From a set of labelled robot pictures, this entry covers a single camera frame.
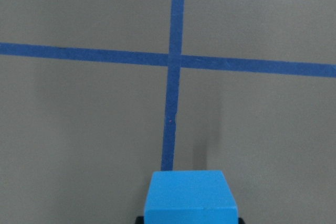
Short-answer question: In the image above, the blue wooden block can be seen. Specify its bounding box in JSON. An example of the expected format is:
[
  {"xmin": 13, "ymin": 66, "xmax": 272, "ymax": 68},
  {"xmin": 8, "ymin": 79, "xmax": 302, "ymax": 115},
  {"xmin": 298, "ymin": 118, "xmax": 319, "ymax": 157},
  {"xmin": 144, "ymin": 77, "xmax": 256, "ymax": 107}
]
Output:
[{"xmin": 144, "ymin": 170, "xmax": 239, "ymax": 223}]

